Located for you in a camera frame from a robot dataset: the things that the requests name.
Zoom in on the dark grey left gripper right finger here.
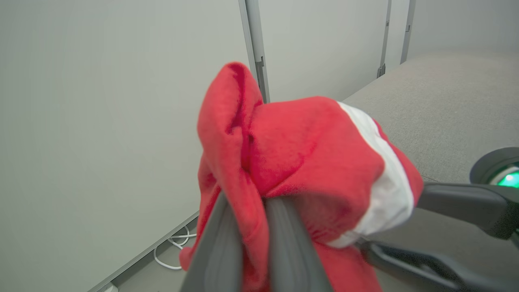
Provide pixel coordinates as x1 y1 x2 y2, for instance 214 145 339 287
265 196 333 292

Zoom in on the grey fabric sofa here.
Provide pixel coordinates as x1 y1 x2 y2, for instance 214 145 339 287
343 51 519 292

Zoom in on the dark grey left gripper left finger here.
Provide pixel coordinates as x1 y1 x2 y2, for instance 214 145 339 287
180 192 244 292

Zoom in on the red clothing with white stripe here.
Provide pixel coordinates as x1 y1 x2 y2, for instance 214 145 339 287
180 62 424 292

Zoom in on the white coiled cable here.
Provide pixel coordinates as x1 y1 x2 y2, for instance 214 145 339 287
153 225 197 271

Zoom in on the white partition panel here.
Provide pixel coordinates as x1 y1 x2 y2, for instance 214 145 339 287
407 0 519 61
255 0 390 103
0 0 260 292

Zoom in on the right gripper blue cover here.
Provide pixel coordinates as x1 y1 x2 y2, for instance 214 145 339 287
360 147 519 292

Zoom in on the grey partition post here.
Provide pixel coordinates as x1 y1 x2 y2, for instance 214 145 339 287
400 0 417 65
238 0 259 79
245 0 271 103
377 0 393 79

